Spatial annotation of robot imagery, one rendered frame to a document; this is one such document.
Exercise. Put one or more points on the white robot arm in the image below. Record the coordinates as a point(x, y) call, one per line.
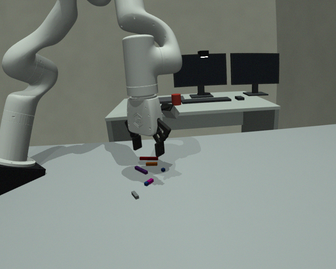
point(143, 62)

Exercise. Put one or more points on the purple rod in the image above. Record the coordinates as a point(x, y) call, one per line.
point(141, 170)

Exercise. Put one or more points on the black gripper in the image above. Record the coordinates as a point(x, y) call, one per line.
point(144, 117)

